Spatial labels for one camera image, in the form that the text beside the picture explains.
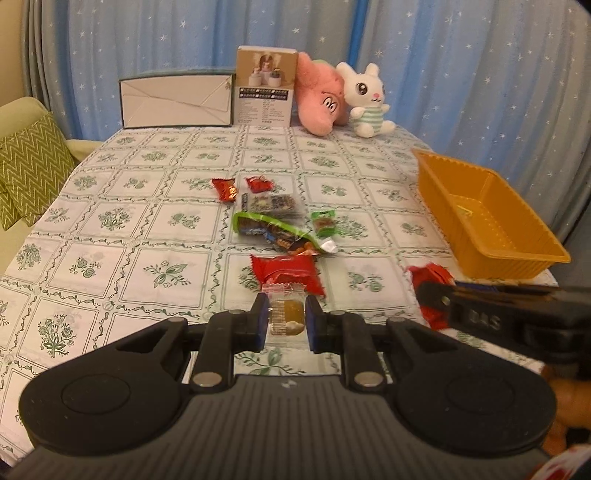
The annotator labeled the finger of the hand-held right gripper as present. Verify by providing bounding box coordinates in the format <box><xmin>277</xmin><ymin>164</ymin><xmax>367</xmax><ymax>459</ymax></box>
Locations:
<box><xmin>454</xmin><ymin>282</ymin><xmax>563</xmax><ymax>296</ymax></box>
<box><xmin>416</xmin><ymin>280</ymin><xmax>456</xmax><ymax>320</ymax></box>

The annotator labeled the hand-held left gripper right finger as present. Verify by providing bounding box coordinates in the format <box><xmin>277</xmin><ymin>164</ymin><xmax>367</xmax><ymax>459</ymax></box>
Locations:
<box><xmin>305</xmin><ymin>294</ymin><xmax>463</xmax><ymax>393</ymax></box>

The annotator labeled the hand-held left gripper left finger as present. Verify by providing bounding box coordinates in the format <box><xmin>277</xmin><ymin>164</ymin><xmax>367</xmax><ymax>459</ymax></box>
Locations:
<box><xmin>110</xmin><ymin>293</ymin><xmax>270</xmax><ymax>393</ymax></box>

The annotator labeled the clear brown snack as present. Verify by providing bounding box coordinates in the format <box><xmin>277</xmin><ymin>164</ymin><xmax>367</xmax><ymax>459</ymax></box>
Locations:
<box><xmin>261</xmin><ymin>283</ymin><xmax>308</xmax><ymax>337</ymax></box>

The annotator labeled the orange plastic basket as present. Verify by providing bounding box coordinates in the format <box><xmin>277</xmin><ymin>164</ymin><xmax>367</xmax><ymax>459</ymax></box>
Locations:
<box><xmin>411</xmin><ymin>148</ymin><xmax>572</xmax><ymax>280</ymax></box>

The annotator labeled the small red snack packet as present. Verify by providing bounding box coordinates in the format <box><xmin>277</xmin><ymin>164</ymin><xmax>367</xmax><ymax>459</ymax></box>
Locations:
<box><xmin>211</xmin><ymin>177</ymin><xmax>239</xmax><ymax>204</ymax></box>
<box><xmin>244</xmin><ymin>175</ymin><xmax>276</xmax><ymax>194</ymax></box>

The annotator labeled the large red snack packet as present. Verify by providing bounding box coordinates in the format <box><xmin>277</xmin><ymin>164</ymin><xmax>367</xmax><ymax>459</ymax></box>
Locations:
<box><xmin>250</xmin><ymin>253</ymin><xmax>327</xmax><ymax>296</ymax></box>

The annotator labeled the brown wooden chair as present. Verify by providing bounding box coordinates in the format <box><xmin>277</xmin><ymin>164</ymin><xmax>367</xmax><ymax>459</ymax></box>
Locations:
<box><xmin>539</xmin><ymin>362</ymin><xmax>591</xmax><ymax>457</ymax></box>

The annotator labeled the long green snack packet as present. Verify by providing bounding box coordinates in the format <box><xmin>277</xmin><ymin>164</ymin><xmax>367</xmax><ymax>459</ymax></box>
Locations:
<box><xmin>232</xmin><ymin>210</ymin><xmax>339</xmax><ymax>256</ymax></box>

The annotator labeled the small green snack packet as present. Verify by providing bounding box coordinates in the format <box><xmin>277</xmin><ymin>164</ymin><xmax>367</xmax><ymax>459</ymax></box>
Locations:
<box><xmin>310</xmin><ymin>209</ymin><xmax>337</xmax><ymax>239</ymax></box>

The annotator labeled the clear dark nut packet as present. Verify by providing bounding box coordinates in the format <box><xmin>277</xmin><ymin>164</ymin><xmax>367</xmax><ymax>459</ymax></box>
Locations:
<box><xmin>242</xmin><ymin>193</ymin><xmax>306</xmax><ymax>219</ymax></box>

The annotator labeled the green floral tablecloth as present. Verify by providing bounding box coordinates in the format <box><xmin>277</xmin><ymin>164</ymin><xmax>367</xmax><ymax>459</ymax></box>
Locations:
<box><xmin>0</xmin><ymin>121</ymin><xmax>560</xmax><ymax>464</ymax></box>

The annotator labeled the red and white cloth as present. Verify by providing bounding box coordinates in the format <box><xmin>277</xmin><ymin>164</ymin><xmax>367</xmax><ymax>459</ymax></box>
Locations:
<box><xmin>531</xmin><ymin>450</ymin><xmax>591</xmax><ymax>480</ymax></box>

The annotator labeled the white bunny plush toy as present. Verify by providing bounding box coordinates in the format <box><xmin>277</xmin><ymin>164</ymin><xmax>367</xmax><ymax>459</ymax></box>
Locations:
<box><xmin>335</xmin><ymin>61</ymin><xmax>397</xmax><ymax>138</ymax></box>

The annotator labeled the blue starry curtain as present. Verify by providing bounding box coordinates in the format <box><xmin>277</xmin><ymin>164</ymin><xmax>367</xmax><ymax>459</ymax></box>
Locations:
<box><xmin>20</xmin><ymin>0</ymin><xmax>591</xmax><ymax>252</ymax></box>

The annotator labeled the pink plush toy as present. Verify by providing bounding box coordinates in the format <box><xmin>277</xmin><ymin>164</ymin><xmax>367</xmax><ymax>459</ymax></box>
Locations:
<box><xmin>295</xmin><ymin>51</ymin><xmax>350</xmax><ymax>137</ymax></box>

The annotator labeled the beige printed product box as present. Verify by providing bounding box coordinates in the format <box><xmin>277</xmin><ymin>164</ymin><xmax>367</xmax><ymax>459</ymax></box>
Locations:
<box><xmin>232</xmin><ymin>45</ymin><xmax>299</xmax><ymax>127</ymax></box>

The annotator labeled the white box with green edge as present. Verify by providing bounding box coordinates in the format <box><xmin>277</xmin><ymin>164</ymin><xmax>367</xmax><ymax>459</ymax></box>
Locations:
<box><xmin>117</xmin><ymin>70</ymin><xmax>236</xmax><ymax>129</ymax></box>

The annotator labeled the green zigzag pillow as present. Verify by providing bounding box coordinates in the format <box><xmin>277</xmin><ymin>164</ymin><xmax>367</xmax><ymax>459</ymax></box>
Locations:
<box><xmin>0</xmin><ymin>112</ymin><xmax>78</xmax><ymax>232</ymax></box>

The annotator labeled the cream sofa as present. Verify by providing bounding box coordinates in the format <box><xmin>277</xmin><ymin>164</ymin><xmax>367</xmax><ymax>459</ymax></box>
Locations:
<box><xmin>0</xmin><ymin>96</ymin><xmax>108</xmax><ymax>232</ymax></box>

